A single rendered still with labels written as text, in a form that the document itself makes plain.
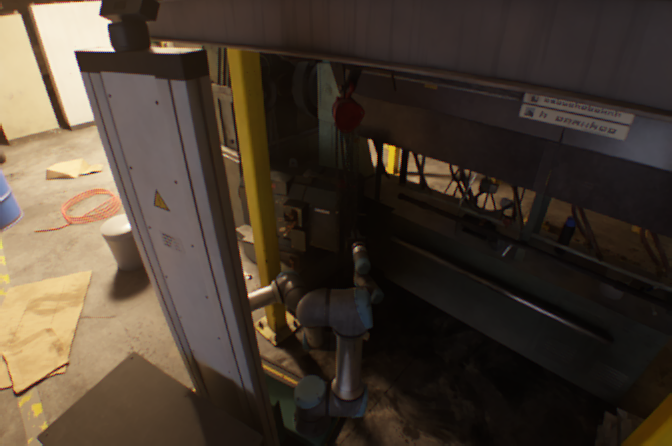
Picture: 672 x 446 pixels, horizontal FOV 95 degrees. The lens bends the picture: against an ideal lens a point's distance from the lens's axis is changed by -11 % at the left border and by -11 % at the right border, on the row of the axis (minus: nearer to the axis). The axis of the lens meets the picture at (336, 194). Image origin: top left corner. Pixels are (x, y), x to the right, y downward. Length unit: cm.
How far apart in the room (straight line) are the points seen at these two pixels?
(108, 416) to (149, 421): 13
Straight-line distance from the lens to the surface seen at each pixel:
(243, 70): 149
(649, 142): 181
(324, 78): 254
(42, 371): 276
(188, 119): 65
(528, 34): 86
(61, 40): 725
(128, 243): 300
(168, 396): 124
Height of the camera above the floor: 185
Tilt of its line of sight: 30 degrees down
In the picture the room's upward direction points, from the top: straight up
